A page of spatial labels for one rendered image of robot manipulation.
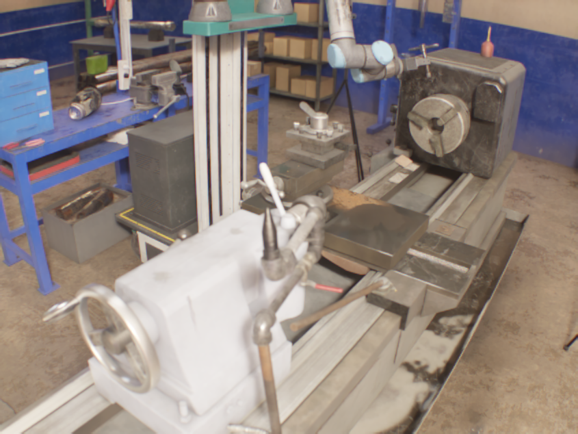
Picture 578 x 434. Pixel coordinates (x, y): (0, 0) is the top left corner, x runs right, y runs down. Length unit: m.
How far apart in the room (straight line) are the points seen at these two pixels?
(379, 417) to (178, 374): 0.90
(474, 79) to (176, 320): 1.76
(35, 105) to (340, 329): 2.12
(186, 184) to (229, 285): 1.80
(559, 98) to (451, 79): 3.36
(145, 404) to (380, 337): 0.63
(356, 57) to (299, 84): 4.39
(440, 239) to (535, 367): 1.19
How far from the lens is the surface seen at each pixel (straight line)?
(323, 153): 1.79
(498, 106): 2.25
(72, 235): 3.17
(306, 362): 1.24
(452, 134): 2.17
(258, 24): 2.41
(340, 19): 1.88
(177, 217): 2.78
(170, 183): 2.67
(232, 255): 1.01
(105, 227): 3.31
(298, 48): 6.19
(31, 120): 2.90
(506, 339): 2.82
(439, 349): 2.00
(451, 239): 1.75
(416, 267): 1.55
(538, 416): 2.47
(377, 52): 1.87
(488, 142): 2.35
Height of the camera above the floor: 1.70
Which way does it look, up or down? 28 degrees down
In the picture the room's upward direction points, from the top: 2 degrees clockwise
